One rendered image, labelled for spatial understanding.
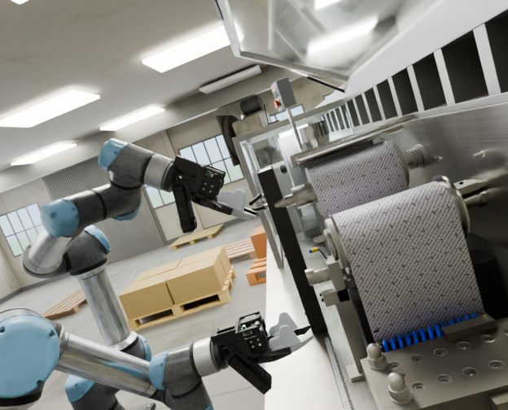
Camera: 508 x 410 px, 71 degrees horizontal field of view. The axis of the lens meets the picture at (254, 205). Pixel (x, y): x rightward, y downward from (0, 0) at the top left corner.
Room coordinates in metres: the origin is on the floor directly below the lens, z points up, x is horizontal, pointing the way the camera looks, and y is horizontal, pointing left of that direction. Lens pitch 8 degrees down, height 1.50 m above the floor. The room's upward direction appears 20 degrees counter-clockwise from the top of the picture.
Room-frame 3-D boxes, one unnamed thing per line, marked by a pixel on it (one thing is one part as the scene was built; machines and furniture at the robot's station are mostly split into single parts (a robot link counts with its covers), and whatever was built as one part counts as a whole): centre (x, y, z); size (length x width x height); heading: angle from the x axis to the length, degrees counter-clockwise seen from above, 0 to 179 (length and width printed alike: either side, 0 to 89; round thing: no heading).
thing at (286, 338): (0.70, 0.02, 1.11); 0.09 x 0.03 x 0.06; 76
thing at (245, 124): (7.69, -0.50, 1.31); 1.35 x 1.23 x 2.63; 170
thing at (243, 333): (0.73, 0.13, 1.12); 0.12 x 0.08 x 0.09; 85
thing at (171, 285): (4.35, 1.21, 0.23); 1.33 x 0.96 x 0.46; 79
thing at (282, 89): (1.31, -0.23, 1.66); 0.07 x 0.07 x 0.10; 11
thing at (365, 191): (0.89, -0.28, 1.16); 0.39 x 0.23 x 0.51; 175
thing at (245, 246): (5.71, 0.63, 0.06); 1.30 x 0.92 x 0.12; 79
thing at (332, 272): (0.81, -0.11, 1.05); 0.06 x 0.05 x 0.31; 85
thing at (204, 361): (0.74, 0.21, 1.11); 0.08 x 0.05 x 0.08; 175
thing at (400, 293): (0.70, -0.26, 1.12); 0.23 x 0.01 x 0.18; 85
